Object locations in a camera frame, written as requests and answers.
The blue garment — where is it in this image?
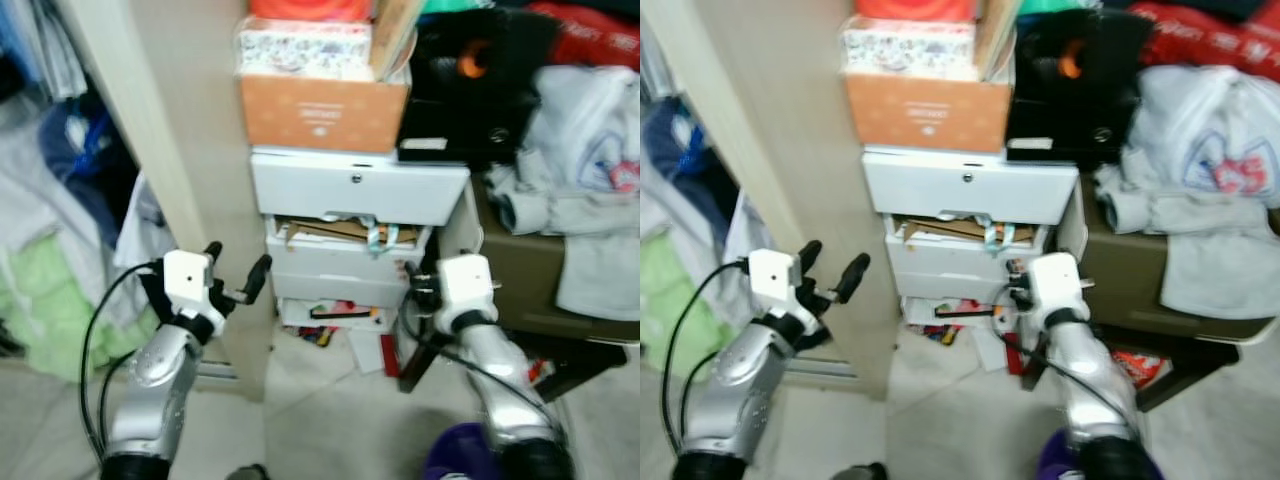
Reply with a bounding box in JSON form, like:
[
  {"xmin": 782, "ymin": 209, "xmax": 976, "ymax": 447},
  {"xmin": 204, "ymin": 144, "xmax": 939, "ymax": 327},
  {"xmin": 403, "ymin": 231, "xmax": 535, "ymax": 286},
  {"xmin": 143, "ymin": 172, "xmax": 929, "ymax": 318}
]
[{"xmin": 0, "ymin": 0, "xmax": 51, "ymax": 91}]

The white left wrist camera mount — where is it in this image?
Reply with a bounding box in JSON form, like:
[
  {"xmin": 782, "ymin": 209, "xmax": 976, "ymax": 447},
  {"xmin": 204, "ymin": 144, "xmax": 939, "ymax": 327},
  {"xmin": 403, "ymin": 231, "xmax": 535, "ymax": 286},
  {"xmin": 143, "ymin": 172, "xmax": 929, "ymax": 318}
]
[
  {"xmin": 160, "ymin": 250, "xmax": 214, "ymax": 309},
  {"xmin": 748, "ymin": 248, "xmax": 801, "ymax": 306}
]

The red orange container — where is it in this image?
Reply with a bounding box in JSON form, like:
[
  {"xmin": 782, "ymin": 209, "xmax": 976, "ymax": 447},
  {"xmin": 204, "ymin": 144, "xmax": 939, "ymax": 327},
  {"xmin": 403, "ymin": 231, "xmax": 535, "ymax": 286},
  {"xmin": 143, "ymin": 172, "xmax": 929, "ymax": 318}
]
[
  {"xmin": 248, "ymin": 0, "xmax": 373, "ymax": 23},
  {"xmin": 855, "ymin": 0, "xmax": 976, "ymax": 23}
]

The brown table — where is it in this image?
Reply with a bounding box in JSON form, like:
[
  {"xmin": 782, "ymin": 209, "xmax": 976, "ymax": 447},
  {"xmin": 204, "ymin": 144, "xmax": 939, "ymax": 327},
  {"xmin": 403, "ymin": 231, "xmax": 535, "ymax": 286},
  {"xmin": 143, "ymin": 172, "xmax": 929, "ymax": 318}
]
[
  {"xmin": 400, "ymin": 175, "xmax": 641, "ymax": 401},
  {"xmin": 1060, "ymin": 175, "xmax": 1280, "ymax": 411}
]

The grey hoodie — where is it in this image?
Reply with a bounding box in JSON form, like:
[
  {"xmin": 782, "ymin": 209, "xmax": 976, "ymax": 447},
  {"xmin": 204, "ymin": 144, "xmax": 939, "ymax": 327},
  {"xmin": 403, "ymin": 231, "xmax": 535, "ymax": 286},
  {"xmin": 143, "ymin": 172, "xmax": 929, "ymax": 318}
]
[
  {"xmin": 1093, "ymin": 65, "xmax": 1280, "ymax": 321},
  {"xmin": 485, "ymin": 65, "xmax": 641, "ymax": 321}
]

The navy garment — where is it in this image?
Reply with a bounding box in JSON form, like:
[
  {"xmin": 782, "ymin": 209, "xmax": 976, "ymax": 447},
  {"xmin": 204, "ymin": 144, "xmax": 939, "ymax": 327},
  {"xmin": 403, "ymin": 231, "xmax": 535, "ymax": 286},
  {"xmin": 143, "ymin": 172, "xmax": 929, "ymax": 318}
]
[
  {"xmin": 645, "ymin": 95, "xmax": 731, "ymax": 241},
  {"xmin": 38, "ymin": 95, "xmax": 136, "ymax": 251}
]

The white shirt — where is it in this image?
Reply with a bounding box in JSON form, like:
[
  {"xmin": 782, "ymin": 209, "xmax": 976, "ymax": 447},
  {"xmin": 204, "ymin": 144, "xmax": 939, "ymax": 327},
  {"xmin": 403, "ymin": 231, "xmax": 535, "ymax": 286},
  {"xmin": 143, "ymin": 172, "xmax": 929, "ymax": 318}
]
[
  {"xmin": 725, "ymin": 190, "xmax": 776, "ymax": 271},
  {"xmin": 105, "ymin": 175, "xmax": 181, "ymax": 301}
]

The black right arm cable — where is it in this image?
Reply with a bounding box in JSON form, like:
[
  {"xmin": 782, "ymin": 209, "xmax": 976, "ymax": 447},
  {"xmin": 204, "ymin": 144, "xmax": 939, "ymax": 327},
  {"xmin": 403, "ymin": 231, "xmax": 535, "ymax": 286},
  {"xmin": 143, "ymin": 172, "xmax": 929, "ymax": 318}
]
[
  {"xmin": 400, "ymin": 295, "xmax": 571, "ymax": 451},
  {"xmin": 995, "ymin": 285, "xmax": 1151, "ymax": 441}
]

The purple bucket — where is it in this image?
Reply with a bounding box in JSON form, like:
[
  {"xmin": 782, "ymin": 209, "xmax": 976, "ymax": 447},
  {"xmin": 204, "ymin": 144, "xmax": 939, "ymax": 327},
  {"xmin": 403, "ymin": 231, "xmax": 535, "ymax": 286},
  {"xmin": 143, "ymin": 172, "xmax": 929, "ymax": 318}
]
[
  {"xmin": 1035, "ymin": 430, "xmax": 1166, "ymax": 480},
  {"xmin": 420, "ymin": 422, "xmax": 506, "ymax": 480}
]

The light green fabric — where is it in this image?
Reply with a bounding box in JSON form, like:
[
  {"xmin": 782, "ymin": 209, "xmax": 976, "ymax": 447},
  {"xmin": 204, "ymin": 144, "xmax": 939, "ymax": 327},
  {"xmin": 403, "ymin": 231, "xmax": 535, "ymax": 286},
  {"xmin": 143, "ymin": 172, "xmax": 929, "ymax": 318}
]
[
  {"xmin": 640, "ymin": 232, "xmax": 701, "ymax": 376},
  {"xmin": 0, "ymin": 232, "xmax": 166, "ymax": 383}
]

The tan cardboard piece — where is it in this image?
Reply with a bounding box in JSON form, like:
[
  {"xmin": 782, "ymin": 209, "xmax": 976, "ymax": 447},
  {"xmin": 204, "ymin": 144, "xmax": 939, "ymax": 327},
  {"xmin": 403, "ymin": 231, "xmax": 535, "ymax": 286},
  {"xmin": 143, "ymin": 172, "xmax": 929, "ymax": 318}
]
[
  {"xmin": 975, "ymin": 0, "xmax": 1023, "ymax": 76},
  {"xmin": 370, "ymin": 0, "xmax": 426, "ymax": 81}
]

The brown cardboard sheet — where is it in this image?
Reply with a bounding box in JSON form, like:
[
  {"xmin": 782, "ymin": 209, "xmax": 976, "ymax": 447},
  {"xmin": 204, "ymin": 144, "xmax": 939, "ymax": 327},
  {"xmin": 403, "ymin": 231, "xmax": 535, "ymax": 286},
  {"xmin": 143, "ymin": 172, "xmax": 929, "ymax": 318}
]
[
  {"xmin": 890, "ymin": 215, "xmax": 1046, "ymax": 251},
  {"xmin": 275, "ymin": 215, "xmax": 421, "ymax": 251}
]

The orange cardboard box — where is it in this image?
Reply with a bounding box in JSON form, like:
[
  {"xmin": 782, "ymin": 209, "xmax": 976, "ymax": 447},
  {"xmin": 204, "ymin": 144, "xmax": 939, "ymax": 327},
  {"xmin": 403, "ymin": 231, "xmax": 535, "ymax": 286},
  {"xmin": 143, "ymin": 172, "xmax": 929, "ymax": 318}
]
[
  {"xmin": 845, "ymin": 75, "xmax": 1013, "ymax": 154},
  {"xmin": 240, "ymin": 75, "xmax": 411, "ymax": 154}
]

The white patterned box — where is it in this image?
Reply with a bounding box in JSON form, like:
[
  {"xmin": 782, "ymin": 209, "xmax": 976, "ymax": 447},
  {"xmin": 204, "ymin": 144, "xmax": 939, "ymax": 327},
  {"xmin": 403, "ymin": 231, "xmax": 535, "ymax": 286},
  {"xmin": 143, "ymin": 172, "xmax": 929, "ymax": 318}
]
[
  {"xmin": 237, "ymin": 20, "xmax": 376, "ymax": 83},
  {"xmin": 842, "ymin": 20, "xmax": 979, "ymax": 81}
]

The beige wooden wardrobe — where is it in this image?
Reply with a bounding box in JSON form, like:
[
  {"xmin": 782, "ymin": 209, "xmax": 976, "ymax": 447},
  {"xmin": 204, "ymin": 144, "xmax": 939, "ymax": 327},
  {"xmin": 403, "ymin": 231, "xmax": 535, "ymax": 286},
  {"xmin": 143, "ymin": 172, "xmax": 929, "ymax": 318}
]
[
  {"xmin": 640, "ymin": 0, "xmax": 906, "ymax": 401},
  {"xmin": 55, "ymin": 0, "xmax": 279, "ymax": 401}
]

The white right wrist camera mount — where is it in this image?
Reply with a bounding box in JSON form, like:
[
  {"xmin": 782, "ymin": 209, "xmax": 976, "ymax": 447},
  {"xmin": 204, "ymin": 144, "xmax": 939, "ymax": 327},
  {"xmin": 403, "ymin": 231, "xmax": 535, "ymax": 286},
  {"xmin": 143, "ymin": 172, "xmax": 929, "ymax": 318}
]
[
  {"xmin": 435, "ymin": 254, "xmax": 498, "ymax": 334},
  {"xmin": 1030, "ymin": 252, "xmax": 1089, "ymax": 331}
]

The black bag with orange patch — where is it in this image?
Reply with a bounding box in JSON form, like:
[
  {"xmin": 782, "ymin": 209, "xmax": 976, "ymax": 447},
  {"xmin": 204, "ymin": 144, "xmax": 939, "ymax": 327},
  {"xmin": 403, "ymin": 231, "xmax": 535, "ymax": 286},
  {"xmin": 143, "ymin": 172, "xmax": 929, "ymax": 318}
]
[
  {"xmin": 1005, "ymin": 8, "xmax": 1156, "ymax": 169},
  {"xmin": 398, "ymin": 8, "xmax": 563, "ymax": 169}
]

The red bag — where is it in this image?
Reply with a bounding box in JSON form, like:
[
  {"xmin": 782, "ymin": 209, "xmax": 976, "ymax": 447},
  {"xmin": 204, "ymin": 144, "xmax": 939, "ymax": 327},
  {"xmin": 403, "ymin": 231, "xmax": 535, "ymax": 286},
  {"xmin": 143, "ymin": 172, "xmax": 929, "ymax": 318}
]
[
  {"xmin": 1130, "ymin": 0, "xmax": 1280, "ymax": 86},
  {"xmin": 525, "ymin": 0, "xmax": 641, "ymax": 69}
]

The white drawer unit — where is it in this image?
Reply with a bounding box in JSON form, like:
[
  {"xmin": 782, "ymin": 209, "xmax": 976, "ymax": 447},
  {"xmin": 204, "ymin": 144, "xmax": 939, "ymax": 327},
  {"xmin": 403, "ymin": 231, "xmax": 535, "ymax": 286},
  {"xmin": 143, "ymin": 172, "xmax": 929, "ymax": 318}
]
[
  {"xmin": 862, "ymin": 148, "xmax": 1081, "ymax": 311},
  {"xmin": 250, "ymin": 148, "xmax": 473, "ymax": 311}
]

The red white packet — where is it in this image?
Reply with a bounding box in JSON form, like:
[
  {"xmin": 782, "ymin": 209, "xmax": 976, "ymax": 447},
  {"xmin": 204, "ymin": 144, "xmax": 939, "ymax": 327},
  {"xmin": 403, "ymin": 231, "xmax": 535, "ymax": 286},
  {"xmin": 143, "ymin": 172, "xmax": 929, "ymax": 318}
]
[{"xmin": 1110, "ymin": 348, "xmax": 1169, "ymax": 389}]

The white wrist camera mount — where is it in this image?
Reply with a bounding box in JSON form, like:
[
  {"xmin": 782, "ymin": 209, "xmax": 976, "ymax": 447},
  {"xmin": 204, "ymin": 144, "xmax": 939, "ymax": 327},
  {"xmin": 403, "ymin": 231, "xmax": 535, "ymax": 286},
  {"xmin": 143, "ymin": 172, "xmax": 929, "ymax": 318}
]
[
  {"xmin": 435, "ymin": 254, "xmax": 498, "ymax": 334},
  {"xmin": 1030, "ymin": 252, "xmax": 1089, "ymax": 331},
  {"xmin": 160, "ymin": 250, "xmax": 214, "ymax": 309},
  {"xmin": 748, "ymin": 248, "xmax": 801, "ymax": 306}
]

